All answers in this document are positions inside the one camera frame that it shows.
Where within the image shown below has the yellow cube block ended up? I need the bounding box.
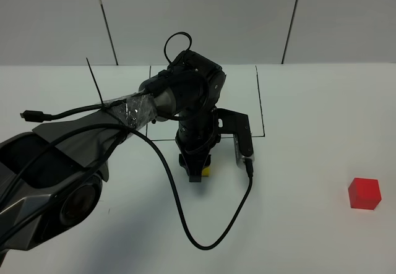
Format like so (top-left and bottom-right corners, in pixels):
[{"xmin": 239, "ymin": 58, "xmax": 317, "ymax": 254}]
[{"xmin": 202, "ymin": 166, "xmax": 210, "ymax": 177}]

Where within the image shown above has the black cable tie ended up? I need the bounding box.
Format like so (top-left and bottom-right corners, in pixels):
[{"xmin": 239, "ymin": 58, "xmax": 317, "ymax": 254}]
[{"xmin": 85, "ymin": 58, "xmax": 106, "ymax": 110}]

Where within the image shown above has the red cube block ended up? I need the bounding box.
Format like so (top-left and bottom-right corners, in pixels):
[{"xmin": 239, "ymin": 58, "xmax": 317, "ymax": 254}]
[{"xmin": 348, "ymin": 178, "xmax": 382, "ymax": 210}]

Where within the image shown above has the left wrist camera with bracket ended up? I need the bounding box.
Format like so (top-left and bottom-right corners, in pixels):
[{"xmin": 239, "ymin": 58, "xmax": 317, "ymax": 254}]
[{"xmin": 217, "ymin": 108, "xmax": 254, "ymax": 176}]

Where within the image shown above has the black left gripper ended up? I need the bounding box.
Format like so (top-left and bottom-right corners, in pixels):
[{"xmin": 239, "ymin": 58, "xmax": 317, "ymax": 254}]
[{"xmin": 175, "ymin": 106, "xmax": 221, "ymax": 182}]

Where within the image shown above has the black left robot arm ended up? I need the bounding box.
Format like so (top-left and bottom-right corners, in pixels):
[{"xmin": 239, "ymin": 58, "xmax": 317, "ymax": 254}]
[{"xmin": 1, "ymin": 50, "xmax": 226, "ymax": 253}]

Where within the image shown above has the loose black usb cable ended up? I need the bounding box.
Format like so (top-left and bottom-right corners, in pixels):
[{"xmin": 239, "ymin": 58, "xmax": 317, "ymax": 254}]
[{"xmin": 19, "ymin": 99, "xmax": 131, "ymax": 122}]

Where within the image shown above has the black left camera cable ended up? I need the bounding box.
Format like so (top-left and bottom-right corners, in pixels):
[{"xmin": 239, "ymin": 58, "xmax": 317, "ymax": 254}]
[{"xmin": 37, "ymin": 122, "xmax": 255, "ymax": 250}]

